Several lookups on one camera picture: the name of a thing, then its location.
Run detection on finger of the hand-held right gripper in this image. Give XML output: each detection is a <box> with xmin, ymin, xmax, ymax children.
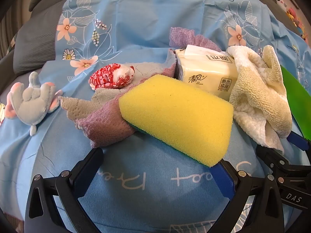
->
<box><xmin>256</xmin><ymin>145</ymin><xmax>291</xmax><ymax>182</ymax></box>
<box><xmin>287</xmin><ymin>131</ymin><xmax>311</xmax><ymax>152</ymax></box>

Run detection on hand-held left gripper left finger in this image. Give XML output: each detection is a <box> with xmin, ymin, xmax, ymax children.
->
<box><xmin>24</xmin><ymin>148</ymin><xmax>105</xmax><ymax>233</ymax></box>

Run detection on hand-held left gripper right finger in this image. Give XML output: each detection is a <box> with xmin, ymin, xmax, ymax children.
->
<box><xmin>214</xmin><ymin>160</ymin><xmax>285</xmax><ymax>233</ymax></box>

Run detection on green cardboard box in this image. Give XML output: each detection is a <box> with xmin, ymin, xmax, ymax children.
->
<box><xmin>280</xmin><ymin>64</ymin><xmax>311</xmax><ymax>141</ymax></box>

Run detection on cream white towel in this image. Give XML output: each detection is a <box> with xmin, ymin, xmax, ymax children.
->
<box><xmin>226</xmin><ymin>45</ymin><xmax>293</xmax><ymax>152</ymax></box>

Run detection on yellow green sponge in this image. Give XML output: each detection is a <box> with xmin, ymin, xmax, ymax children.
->
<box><xmin>118</xmin><ymin>74</ymin><xmax>234</xmax><ymax>168</ymax></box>

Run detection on red white knitted cloth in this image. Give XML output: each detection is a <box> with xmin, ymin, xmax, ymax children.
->
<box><xmin>89</xmin><ymin>63</ymin><xmax>136</xmax><ymax>91</ymax></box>

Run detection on cream soft tissue pack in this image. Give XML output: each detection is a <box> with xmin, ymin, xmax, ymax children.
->
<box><xmin>175</xmin><ymin>44</ymin><xmax>240</xmax><ymax>101</ymax></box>

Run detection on purple grey towel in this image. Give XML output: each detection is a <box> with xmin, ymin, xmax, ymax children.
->
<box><xmin>59</xmin><ymin>50</ymin><xmax>178</xmax><ymax>148</ymax></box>

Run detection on grey pink elephant plush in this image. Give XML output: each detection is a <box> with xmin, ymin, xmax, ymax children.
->
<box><xmin>4</xmin><ymin>71</ymin><xmax>63</xmax><ymax>136</ymax></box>

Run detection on colourful stuffed toys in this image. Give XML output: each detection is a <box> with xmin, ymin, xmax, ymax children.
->
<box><xmin>273</xmin><ymin>0</ymin><xmax>308</xmax><ymax>43</ymax></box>

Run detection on blue floral blanket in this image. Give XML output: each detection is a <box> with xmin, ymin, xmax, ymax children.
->
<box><xmin>0</xmin><ymin>0</ymin><xmax>311</xmax><ymax>233</ymax></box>

